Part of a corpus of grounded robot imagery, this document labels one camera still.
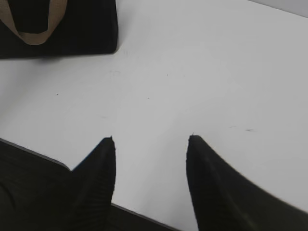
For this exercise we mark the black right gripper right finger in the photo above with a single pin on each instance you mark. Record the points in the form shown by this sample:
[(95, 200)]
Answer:
[(224, 200)]

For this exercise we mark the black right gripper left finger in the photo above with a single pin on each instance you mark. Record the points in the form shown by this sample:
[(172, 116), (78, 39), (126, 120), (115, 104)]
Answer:
[(84, 197)]

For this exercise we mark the black bag with tan handles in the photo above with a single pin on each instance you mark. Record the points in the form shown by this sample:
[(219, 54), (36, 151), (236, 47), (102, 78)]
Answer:
[(88, 27)]

